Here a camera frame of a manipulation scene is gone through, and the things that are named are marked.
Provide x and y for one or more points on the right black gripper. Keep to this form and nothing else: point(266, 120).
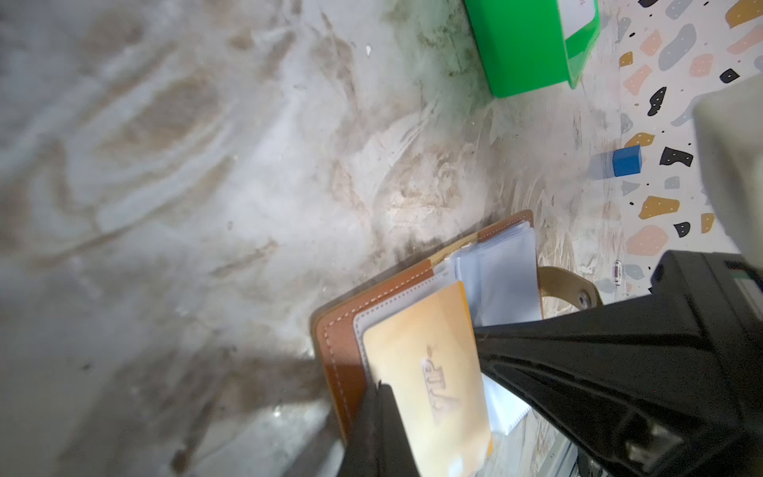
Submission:
point(626, 382)

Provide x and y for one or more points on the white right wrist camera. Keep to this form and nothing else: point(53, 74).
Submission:
point(728, 129)

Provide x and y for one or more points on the gold VIP credit card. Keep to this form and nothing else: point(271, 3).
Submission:
point(427, 354)

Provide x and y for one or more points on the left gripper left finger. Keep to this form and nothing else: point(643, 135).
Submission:
point(361, 452)

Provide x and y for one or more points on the small blue cube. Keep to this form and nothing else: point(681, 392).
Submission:
point(627, 161)

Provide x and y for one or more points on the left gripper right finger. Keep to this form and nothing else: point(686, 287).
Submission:
point(395, 455)

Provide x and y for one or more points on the green plastic card tray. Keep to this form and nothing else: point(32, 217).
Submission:
point(522, 46)

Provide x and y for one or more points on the brown leather card holder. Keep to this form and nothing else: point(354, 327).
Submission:
point(503, 285)

